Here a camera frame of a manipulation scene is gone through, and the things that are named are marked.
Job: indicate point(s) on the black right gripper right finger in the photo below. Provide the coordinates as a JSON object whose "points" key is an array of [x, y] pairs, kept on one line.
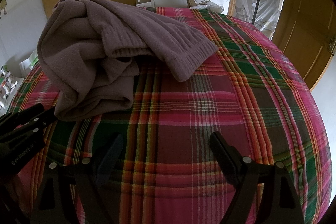
{"points": [[279, 201]]}

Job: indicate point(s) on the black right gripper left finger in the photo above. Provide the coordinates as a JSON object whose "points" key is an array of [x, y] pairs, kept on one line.
{"points": [[94, 183]]}

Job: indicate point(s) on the purple fleece sweater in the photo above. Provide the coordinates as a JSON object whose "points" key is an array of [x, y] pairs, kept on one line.
{"points": [[91, 51]]}

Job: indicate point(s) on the red green plaid blanket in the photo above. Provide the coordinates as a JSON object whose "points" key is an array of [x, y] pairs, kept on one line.
{"points": [[161, 167]]}

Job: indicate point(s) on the wooden door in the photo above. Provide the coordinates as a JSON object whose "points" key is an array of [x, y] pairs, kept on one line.
{"points": [[306, 35]]}

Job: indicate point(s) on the white cardboard box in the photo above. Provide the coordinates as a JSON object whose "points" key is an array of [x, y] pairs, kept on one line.
{"points": [[145, 3]]}

